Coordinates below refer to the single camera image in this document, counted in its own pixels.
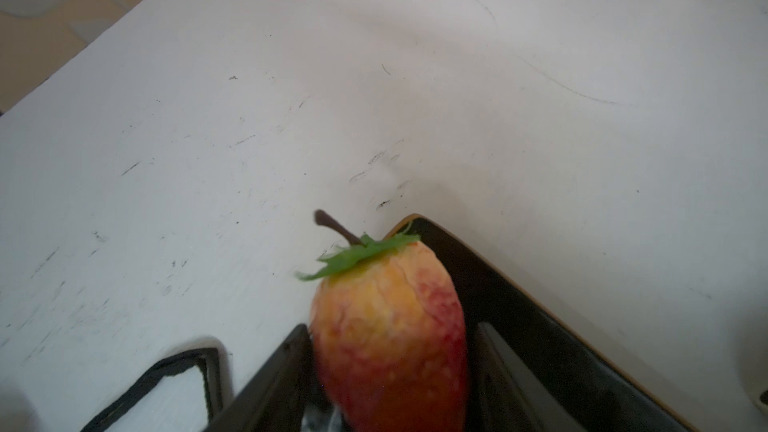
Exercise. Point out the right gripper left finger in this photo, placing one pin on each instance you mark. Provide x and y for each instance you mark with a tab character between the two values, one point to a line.
276	397

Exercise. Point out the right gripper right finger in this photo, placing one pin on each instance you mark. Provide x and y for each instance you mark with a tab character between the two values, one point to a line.
509	395

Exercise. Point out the black square plate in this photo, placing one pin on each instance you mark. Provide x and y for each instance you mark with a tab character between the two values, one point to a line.
594	391

